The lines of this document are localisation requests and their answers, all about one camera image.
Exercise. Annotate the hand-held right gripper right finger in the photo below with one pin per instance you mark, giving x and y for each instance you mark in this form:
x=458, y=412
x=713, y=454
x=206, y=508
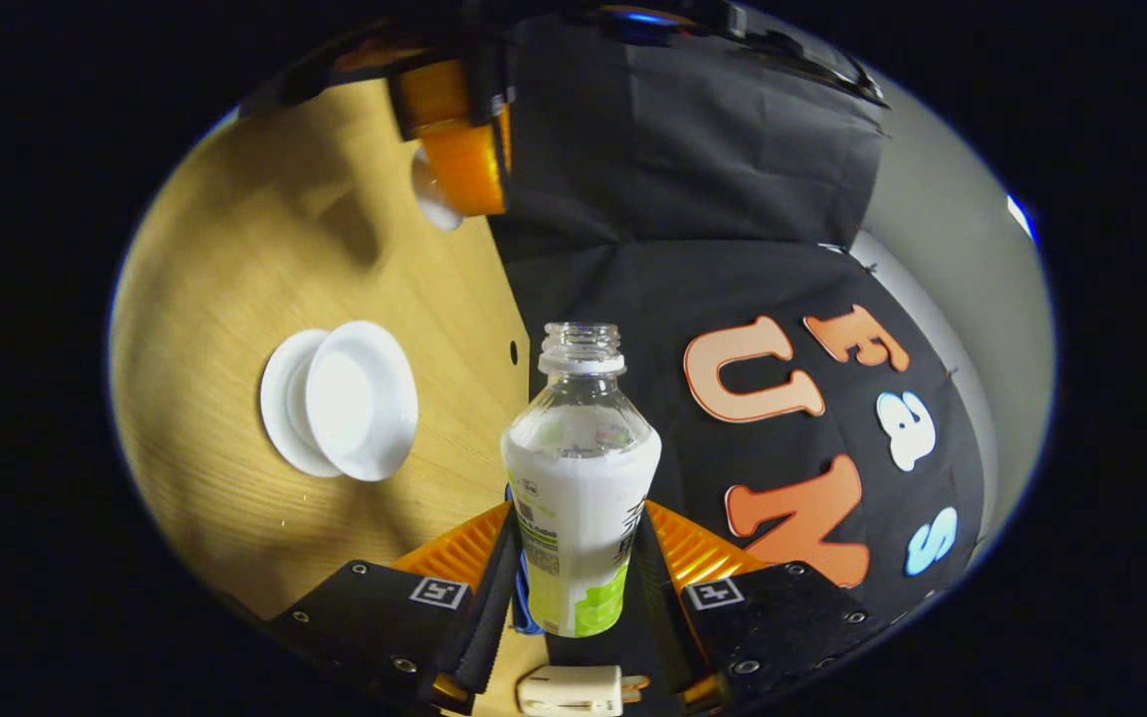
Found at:
x=658, y=617

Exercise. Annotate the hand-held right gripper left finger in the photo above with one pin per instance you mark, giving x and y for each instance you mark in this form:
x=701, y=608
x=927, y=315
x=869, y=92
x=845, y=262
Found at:
x=479, y=607

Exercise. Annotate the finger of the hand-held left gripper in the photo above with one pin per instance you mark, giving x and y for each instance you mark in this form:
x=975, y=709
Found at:
x=492, y=90
x=454, y=159

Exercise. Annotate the clear water bottle green label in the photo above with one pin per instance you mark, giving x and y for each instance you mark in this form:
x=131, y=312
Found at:
x=578, y=478

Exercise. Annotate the white teacup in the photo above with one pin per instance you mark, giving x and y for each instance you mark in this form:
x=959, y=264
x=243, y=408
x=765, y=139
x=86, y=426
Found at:
x=359, y=398

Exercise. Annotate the blue folded towel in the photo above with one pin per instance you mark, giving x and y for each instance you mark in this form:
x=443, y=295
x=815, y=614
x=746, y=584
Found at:
x=526, y=597

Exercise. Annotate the brown toast slice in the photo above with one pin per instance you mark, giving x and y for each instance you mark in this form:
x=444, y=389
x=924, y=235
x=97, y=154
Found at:
x=636, y=683

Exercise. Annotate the white toaster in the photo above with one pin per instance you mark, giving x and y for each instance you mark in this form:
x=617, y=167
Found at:
x=569, y=690

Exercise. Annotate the white saucer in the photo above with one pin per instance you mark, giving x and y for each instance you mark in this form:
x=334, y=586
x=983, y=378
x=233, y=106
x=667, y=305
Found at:
x=280, y=398

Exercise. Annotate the small ceiling light panel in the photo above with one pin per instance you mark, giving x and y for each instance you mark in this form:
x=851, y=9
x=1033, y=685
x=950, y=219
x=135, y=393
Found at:
x=1022, y=217

